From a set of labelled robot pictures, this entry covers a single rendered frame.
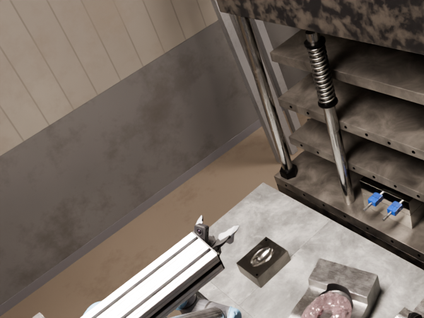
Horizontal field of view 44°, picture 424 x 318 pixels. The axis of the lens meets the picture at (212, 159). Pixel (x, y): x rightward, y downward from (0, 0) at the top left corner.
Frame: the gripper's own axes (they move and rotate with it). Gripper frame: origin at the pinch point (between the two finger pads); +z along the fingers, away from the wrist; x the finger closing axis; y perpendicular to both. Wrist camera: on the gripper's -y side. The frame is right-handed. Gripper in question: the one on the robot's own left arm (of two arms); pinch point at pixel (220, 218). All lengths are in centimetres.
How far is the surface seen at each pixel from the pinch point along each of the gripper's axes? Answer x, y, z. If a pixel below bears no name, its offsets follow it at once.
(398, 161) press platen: 44, 36, 82
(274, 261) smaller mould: 3, 59, 27
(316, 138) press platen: 0, 42, 94
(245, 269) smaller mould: -9, 60, 19
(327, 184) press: 7, 67, 87
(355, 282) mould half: 41, 49, 22
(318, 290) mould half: 27, 55, 17
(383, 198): 40, 49, 70
